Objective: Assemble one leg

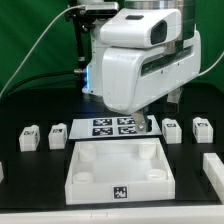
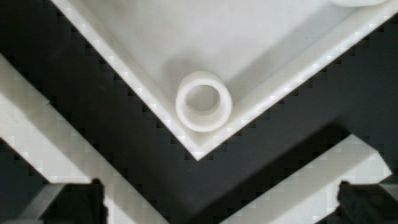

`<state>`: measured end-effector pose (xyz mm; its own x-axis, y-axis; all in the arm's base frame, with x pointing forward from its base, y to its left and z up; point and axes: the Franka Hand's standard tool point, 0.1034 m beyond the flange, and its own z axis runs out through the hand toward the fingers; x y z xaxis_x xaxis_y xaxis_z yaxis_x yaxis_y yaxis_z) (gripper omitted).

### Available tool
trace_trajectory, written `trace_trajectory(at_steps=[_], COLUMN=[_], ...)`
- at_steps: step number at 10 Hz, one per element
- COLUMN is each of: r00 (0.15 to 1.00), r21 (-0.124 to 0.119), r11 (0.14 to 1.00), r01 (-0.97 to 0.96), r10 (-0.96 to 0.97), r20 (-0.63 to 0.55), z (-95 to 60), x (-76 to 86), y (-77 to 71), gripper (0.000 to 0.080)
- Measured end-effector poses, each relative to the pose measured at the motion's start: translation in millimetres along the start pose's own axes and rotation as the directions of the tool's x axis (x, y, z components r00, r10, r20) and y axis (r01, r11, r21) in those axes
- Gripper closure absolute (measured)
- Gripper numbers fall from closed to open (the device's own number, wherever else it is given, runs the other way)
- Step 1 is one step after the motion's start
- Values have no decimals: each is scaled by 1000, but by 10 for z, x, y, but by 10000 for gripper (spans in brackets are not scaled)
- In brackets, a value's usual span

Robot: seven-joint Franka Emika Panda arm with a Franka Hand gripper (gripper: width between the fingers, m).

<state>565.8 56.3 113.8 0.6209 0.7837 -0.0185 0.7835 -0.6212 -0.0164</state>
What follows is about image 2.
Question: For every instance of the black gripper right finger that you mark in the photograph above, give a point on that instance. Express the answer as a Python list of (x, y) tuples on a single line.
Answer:
[(367, 204)]

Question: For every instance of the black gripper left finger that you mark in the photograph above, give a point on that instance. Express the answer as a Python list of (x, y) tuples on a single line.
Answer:
[(67, 204)]

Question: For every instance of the white L-shaped obstacle fence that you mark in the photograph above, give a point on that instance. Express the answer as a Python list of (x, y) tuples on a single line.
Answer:
[(298, 203)]

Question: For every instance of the white square table top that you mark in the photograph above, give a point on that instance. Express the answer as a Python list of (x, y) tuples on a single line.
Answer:
[(216, 55)]

